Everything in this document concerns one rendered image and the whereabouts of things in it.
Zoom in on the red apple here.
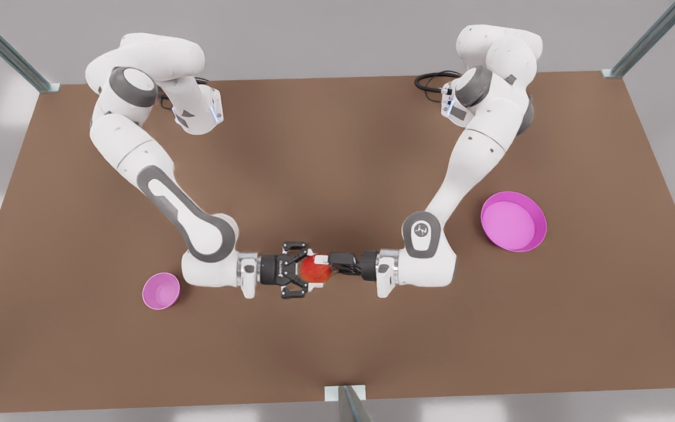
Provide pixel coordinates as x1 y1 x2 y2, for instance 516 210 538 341
300 254 333 286

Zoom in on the small pink bowl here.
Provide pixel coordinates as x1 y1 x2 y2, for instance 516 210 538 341
142 273 181 311

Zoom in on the pink plate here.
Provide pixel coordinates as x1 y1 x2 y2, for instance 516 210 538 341
480 191 548 253

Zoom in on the silver frame post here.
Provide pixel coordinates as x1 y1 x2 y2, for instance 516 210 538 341
0 0 62 94
601 0 675 79
324 384 368 422

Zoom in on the black cable loop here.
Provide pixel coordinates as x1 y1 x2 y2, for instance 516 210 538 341
158 77 210 112
414 71 462 94

